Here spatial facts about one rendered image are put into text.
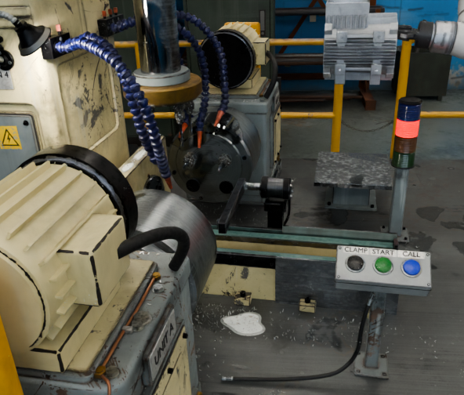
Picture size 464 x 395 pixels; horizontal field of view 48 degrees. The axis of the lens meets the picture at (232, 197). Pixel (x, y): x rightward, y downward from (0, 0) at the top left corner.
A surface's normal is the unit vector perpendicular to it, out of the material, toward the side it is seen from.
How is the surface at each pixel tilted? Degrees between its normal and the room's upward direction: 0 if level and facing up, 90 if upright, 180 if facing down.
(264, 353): 0
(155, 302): 0
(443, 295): 0
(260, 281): 90
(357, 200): 90
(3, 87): 90
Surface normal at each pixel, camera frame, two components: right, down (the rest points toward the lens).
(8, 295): -0.21, 0.44
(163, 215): 0.37, -0.79
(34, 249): 0.72, -0.54
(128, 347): -0.04, -0.90
